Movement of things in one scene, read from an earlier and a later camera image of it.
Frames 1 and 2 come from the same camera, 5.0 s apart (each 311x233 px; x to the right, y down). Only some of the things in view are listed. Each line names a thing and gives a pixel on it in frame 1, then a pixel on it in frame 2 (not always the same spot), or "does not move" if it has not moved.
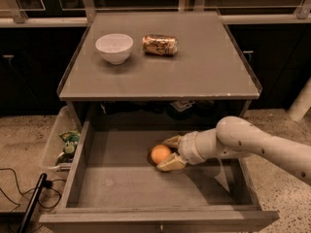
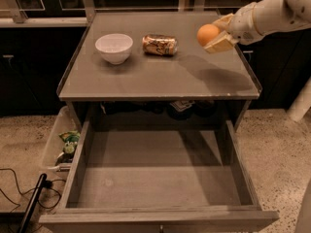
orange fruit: (159, 152) -> (206, 33)
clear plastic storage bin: (60, 149) does not move
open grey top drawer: (116, 185) does not move
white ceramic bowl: (115, 48) does not move
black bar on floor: (27, 216) does not move
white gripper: (188, 148) -> (242, 23)
